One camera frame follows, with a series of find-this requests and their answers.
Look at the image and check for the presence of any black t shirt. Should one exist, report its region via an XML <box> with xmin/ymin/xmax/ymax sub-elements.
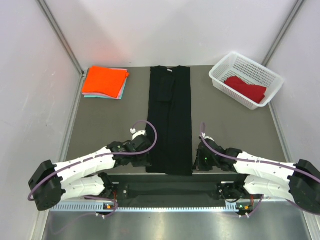
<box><xmin>145</xmin><ymin>66</ymin><xmax>193</xmax><ymax>176</ymax></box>

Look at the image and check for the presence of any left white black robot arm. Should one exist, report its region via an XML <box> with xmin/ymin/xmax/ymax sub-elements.
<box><xmin>28</xmin><ymin>129</ymin><xmax>156</xmax><ymax>211</ymax></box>

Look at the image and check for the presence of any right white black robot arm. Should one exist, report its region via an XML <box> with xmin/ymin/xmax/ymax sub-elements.
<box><xmin>195</xmin><ymin>132</ymin><xmax>320</xmax><ymax>215</ymax></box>

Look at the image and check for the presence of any red t shirt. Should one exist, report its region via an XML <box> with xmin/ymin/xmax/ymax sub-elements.
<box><xmin>224</xmin><ymin>76</ymin><xmax>267</xmax><ymax>104</ymax></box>

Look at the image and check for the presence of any white plastic basket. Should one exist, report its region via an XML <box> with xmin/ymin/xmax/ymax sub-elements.
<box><xmin>208</xmin><ymin>52</ymin><xmax>284</xmax><ymax>110</ymax></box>

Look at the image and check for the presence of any orange folded t shirt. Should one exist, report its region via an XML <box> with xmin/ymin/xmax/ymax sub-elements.
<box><xmin>81</xmin><ymin>66</ymin><xmax>130</xmax><ymax>99</ymax></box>

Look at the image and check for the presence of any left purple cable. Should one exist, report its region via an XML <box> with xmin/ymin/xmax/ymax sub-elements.
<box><xmin>27</xmin><ymin>120</ymin><xmax>158</xmax><ymax>233</ymax></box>

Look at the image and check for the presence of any purple cable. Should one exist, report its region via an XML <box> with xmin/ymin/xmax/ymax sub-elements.
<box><xmin>27</xmin><ymin>120</ymin><xmax>158</xmax><ymax>233</ymax></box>
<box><xmin>199</xmin><ymin>121</ymin><xmax>320</xmax><ymax>218</ymax></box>

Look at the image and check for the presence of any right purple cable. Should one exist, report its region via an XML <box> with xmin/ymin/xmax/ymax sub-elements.
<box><xmin>199</xmin><ymin>121</ymin><xmax>320</xmax><ymax>218</ymax></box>

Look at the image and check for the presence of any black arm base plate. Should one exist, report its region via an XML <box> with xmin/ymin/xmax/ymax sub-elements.
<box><xmin>108</xmin><ymin>173</ymin><xmax>259</xmax><ymax>207</ymax></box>

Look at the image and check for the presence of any aluminium frame rail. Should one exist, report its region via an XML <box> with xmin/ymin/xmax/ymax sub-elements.
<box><xmin>39</xmin><ymin>181</ymin><xmax>313</xmax><ymax>202</ymax></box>

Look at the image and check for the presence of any grey slotted cable duct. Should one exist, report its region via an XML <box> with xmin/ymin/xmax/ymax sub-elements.
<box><xmin>50</xmin><ymin>201</ymin><xmax>253</xmax><ymax>213</ymax></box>

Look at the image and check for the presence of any right aluminium corner post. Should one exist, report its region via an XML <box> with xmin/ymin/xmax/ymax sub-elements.
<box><xmin>261</xmin><ymin>0</ymin><xmax>307</xmax><ymax>67</ymax></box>

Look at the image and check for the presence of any aluminium corner post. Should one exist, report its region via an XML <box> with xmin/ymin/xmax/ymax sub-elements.
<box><xmin>36</xmin><ymin>0</ymin><xmax>84</xmax><ymax>76</ymax></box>
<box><xmin>261</xmin><ymin>0</ymin><xmax>307</xmax><ymax>67</ymax></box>

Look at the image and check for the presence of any left aluminium corner post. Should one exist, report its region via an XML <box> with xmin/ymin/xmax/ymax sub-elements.
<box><xmin>36</xmin><ymin>0</ymin><xmax>84</xmax><ymax>76</ymax></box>

